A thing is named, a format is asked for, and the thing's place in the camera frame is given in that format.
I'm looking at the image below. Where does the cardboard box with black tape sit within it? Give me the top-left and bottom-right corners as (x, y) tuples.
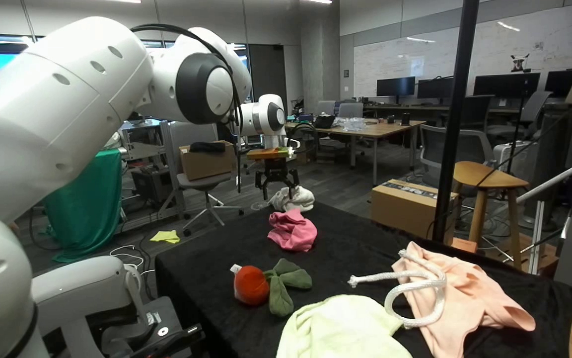
(369, 177), (463, 240)

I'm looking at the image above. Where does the white terry towel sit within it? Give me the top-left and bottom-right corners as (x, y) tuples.
(268, 185), (318, 215)

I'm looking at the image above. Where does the black table cloth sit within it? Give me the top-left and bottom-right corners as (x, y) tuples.
(155, 201), (572, 358)

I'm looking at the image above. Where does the wooden stool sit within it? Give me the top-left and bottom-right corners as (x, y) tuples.
(451, 159), (532, 266)

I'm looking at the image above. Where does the pale peach cloth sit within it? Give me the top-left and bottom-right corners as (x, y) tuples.
(391, 240), (538, 358)

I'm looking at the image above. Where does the plain cardboard box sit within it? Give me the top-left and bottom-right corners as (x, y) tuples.
(179, 141), (238, 185)

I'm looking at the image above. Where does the green draped cloth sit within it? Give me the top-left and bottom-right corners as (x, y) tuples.
(44, 147), (127, 262)

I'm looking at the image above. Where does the white floor cable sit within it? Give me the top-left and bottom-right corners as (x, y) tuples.
(109, 244), (153, 274)

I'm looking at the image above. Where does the aluminium pole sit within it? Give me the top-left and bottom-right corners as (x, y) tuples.
(516, 157), (572, 207)

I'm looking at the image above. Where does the red plush with green leaves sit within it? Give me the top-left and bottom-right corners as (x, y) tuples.
(228, 256), (316, 318)

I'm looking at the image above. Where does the black computer monitor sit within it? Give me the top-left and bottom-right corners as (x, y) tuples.
(375, 77), (419, 103)
(417, 77), (453, 105)
(546, 67), (572, 99)
(473, 71), (544, 103)

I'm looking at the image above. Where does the black vertical pole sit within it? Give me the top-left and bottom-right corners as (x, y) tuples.
(431, 0), (481, 244)

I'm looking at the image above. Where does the long wooden desk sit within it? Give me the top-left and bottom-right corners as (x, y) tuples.
(286, 117), (427, 187)

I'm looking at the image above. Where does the grey mesh office chair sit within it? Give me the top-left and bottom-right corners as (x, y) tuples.
(421, 125), (497, 175)

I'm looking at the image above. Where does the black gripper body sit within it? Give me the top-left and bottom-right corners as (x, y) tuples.
(256, 157), (300, 183)

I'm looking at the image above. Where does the pink cloth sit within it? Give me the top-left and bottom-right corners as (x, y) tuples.
(266, 207), (320, 254)

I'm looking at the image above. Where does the yellow rag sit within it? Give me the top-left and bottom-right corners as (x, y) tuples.
(149, 229), (183, 246)

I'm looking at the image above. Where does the metal shelf cart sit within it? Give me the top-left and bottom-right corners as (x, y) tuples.
(121, 125), (193, 235)

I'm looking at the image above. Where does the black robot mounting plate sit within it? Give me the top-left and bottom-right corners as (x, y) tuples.
(99, 294), (207, 358)

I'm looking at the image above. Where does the light green towel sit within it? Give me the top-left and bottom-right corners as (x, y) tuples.
(274, 292), (415, 358)

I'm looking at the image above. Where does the white rope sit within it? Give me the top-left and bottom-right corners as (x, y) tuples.
(346, 248), (449, 332)

